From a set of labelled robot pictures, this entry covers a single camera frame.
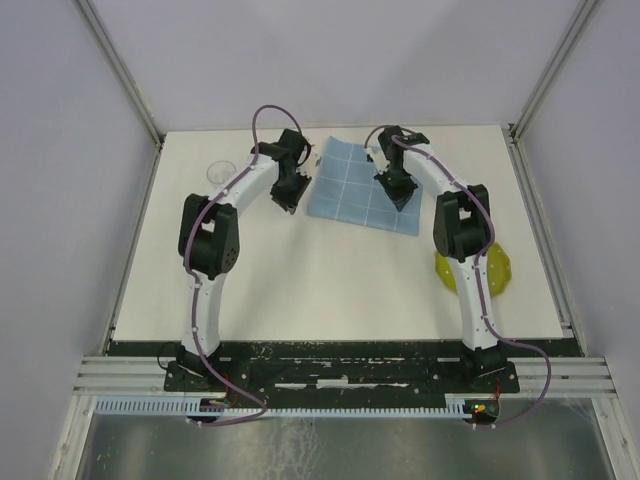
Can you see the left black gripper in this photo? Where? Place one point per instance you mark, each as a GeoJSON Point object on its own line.
{"type": "Point", "coordinates": [290, 202]}

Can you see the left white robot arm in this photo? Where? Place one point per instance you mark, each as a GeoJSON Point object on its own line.
{"type": "Point", "coordinates": [209, 238]}

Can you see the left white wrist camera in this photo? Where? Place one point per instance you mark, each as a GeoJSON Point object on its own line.
{"type": "Point", "coordinates": [309, 162]}

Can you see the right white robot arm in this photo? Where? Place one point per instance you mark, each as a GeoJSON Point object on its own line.
{"type": "Point", "coordinates": [462, 232]}

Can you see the left aluminium frame post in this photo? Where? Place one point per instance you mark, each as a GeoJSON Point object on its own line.
{"type": "Point", "coordinates": [91, 17]}

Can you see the blue checkered cloth napkin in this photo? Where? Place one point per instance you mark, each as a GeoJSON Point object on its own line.
{"type": "Point", "coordinates": [345, 191]}

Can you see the clear plastic cup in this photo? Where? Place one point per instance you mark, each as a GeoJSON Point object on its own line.
{"type": "Point", "coordinates": [220, 172]}

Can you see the aluminium frame post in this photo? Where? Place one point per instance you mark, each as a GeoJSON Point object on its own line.
{"type": "Point", "coordinates": [570, 38]}
{"type": "Point", "coordinates": [91, 17]}

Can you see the right aluminium frame post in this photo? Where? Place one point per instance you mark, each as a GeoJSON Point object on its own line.
{"type": "Point", "coordinates": [570, 38]}

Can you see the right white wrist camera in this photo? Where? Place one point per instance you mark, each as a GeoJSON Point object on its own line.
{"type": "Point", "coordinates": [378, 158]}

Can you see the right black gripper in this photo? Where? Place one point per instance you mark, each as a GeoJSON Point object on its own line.
{"type": "Point", "coordinates": [397, 197]}

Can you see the aluminium front rail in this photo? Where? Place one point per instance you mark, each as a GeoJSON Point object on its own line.
{"type": "Point", "coordinates": [141, 376]}

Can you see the green polka dot plate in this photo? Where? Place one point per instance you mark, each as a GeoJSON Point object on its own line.
{"type": "Point", "coordinates": [498, 265]}

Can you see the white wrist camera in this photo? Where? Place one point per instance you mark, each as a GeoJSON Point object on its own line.
{"type": "Point", "coordinates": [378, 158]}
{"type": "Point", "coordinates": [309, 162]}

